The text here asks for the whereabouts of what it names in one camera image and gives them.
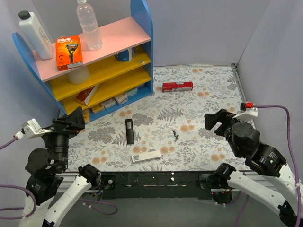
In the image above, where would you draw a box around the white air conditioner remote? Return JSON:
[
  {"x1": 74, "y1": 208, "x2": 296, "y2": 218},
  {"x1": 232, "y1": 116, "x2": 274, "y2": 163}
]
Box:
[{"x1": 132, "y1": 151, "x2": 162, "y2": 163}]

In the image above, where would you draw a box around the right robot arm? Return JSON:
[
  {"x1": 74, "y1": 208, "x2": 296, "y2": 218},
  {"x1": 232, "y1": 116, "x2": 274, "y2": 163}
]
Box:
[{"x1": 204, "y1": 103, "x2": 303, "y2": 227}]

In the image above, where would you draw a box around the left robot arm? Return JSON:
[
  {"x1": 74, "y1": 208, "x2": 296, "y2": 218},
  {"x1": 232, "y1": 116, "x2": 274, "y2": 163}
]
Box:
[{"x1": 19, "y1": 107, "x2": 101, "y2": 227}]

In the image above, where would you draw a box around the yellow snack packet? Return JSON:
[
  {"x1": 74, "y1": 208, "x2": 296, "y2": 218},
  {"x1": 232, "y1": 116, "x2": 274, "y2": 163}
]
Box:
[{"x1": 82, "y1": 109, "x2": 90, "y2": 123}]

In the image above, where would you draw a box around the red white book box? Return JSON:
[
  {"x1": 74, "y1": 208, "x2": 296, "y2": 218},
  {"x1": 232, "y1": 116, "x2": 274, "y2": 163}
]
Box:
[{"x1": 76, "y1": 84, "x2": 101, "y2": 105}]

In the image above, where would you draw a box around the white snack packet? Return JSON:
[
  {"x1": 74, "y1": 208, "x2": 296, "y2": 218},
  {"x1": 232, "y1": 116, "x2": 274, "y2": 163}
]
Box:
[
  {"x1": 114, "y1": 92, "x2": 128, "y2": 105},
  {"x1": 101, "y1": 98, "x2": 116, "y2": 109}
]

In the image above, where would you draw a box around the white cylindrical container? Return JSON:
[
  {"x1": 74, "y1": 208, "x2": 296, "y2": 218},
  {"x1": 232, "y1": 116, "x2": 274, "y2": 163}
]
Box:
[{"x1": 66, "y1": 66, "x2": 90, "y2": 85}]

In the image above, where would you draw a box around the floral table mat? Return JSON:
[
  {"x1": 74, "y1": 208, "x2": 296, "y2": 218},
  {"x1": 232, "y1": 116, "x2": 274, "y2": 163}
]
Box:
[{"x1": 68, "y1": 66, "x2": 246, "y2": 172}]

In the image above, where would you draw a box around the red toothpaste box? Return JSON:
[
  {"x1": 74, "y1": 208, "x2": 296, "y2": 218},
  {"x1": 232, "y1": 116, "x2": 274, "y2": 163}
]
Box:
[{"x1": 162, "y1": 81, "x2": 194, "y2": 93}]

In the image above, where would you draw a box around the green sponge pack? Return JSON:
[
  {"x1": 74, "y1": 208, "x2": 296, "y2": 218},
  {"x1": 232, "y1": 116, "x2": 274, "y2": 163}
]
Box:
[{"x1": 126, "y1": 87, "x2": 138, "y2": 97}]

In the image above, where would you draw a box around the orange razor box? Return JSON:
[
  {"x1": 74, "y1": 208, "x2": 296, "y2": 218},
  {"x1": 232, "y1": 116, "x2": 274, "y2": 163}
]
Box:
[{"x1": 55, "y1": 35, "x2": 83, "y2": 71}]

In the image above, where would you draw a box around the blue pink yellow shelf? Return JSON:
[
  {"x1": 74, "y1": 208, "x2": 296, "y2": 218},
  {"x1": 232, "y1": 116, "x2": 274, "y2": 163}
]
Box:
[{"x1": 12, "y1": 0, "x2": 153, "y2": 114}]

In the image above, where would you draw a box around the blue white can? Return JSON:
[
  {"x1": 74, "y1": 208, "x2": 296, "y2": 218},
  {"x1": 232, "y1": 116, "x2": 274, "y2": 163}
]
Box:
[{"x1": 115, "y1": 47, "x2": 135, "y2": 62}]

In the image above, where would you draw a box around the clear plastic water bottle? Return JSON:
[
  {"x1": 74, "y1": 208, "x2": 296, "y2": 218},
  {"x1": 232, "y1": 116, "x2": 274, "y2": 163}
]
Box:
[{"x1": 76, "y1": 0, "x2": 103, "y2": 50}]

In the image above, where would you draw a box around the white bottle black cap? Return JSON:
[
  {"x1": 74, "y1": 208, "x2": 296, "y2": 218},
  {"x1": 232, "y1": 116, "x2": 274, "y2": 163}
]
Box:
[{"x1": 18, "y1": 10, "x2": 53, "y2": 60}]

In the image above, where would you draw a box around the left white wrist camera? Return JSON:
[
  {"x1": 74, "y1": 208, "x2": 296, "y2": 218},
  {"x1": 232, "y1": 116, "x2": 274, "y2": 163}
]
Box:
[{"x1": 13, "y1": 118, "x2": 53, "y2": 140}]

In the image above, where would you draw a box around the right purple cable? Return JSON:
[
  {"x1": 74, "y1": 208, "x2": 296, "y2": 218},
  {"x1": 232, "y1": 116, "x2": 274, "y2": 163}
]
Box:
[{"x1": 235, "y1": 105, "x2": 303, "y2": 227}]

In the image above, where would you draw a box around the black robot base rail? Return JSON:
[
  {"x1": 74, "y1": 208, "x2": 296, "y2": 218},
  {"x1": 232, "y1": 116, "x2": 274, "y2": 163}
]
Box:
[{"x1": 78, "y1": 170, "x2": 240, "y2": 205}]

